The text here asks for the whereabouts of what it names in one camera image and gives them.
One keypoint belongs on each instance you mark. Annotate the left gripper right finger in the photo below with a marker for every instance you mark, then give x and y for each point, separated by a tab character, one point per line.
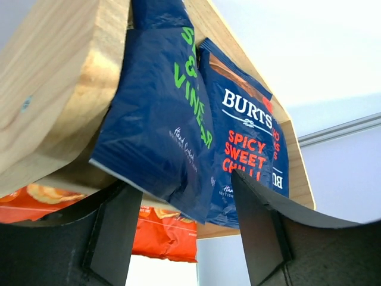
286	243

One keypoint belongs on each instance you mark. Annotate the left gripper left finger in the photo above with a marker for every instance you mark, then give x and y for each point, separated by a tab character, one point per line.
87	243

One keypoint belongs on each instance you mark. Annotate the blue Burts chilli bag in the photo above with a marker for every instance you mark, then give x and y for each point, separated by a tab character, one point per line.
243	124
280	174

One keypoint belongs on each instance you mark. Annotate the blue Burts salt vinegar bag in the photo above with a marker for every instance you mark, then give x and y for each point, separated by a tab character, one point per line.
158	133

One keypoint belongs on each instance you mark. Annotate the cassava chips bag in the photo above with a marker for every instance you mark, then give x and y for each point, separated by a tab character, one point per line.
165	234
34	201

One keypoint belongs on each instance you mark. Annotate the wooden two-tier shelf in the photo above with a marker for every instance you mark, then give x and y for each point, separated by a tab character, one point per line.
59	73

